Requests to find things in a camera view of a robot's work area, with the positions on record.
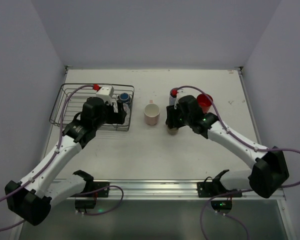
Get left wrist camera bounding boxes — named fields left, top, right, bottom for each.
left=95, top=85, right=114, bottom=106

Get controller box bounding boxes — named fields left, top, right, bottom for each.
left=210, top=200, right=233, bottom=214
left=74, top=199, right=97, bottom=213

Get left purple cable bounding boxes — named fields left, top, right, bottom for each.
left=0, top=83, right=101, bottom=232

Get lavender plastic cup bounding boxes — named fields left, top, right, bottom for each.
left=169, top=92, right=177, bottom=106

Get clear glass at rack front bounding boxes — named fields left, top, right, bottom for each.
left=122, top=116, right=130, bottom=127

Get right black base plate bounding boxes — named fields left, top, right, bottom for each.
left=196, top=176, right=215, bottom=198

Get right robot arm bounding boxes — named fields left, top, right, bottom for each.
left=165, top=95, right=290, bottom=199

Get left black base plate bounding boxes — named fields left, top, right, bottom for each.
left=91, top=181, right=110, bottom=198

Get wire dish rack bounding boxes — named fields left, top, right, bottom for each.
left=49, top=83, right=135, bottom=132

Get dark blue cup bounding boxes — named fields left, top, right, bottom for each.
left=118, top=92, right=131, bottom=105

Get right controller box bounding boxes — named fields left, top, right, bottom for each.
left=210, top=200, right=233, bottom=214

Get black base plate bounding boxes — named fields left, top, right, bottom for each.
left=91, top=181, right=110, bottom=198
left=196, top=176, right=215, bottom=198

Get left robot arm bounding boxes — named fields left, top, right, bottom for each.
left=4, top=97, right=127, bottom=226

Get pink mug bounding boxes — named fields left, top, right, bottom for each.
left=143, top=100, right=161, bottom=126

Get olive green mug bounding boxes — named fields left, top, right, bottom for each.
left=166, top=126, right=179, bottom=136

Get clear glass near blue cup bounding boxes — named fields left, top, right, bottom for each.
left=123, top=103, right=131, bottom=118

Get red mug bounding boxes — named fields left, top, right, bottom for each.
left=196, top=93, right=213, bottom=114

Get aluminium mounting rail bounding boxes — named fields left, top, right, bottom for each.
left=49, top=177, right=286, bottom=201

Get left controller box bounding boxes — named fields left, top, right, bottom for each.
left=74, top=199, right=97, bottom=213

